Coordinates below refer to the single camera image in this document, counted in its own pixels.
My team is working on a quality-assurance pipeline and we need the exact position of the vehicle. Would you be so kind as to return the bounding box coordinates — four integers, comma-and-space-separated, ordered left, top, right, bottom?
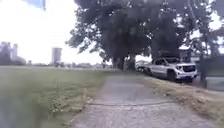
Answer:
134, 60, 149, 72

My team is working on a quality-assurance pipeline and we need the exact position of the row of large trees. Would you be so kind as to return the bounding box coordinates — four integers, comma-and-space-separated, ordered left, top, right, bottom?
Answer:
66, 0, 224, 72

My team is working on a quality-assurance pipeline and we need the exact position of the tall grey tower building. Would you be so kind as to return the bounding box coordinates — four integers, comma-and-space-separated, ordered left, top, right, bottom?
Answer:
51, 47, 63, 66

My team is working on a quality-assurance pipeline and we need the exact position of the dry grass verge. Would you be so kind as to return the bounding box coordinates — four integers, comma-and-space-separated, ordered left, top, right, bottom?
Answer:
139, 74, 224, 125

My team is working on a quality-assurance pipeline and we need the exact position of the white pickup truck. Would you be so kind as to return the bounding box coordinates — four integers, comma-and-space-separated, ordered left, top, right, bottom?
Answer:
144, 56, 199, 84

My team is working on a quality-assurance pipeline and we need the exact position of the grey asphalt road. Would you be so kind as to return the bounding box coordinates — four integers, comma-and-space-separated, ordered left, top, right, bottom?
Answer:
192, 76, 224, 92

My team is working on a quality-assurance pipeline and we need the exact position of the wide grass field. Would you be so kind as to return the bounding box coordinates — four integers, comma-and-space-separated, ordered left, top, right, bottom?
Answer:
0, 65, 113, 128

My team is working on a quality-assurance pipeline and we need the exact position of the distant grey building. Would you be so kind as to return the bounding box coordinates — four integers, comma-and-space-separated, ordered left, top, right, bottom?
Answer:
0, 41, 27, 66

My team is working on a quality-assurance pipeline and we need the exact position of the wooden utility pole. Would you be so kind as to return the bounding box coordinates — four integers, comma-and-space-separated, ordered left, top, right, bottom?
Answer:
186, 0, 208, 90

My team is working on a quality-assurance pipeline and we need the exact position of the grey concrete pavement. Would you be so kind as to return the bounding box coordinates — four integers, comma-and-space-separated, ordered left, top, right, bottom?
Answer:
68, 72, 219, 128

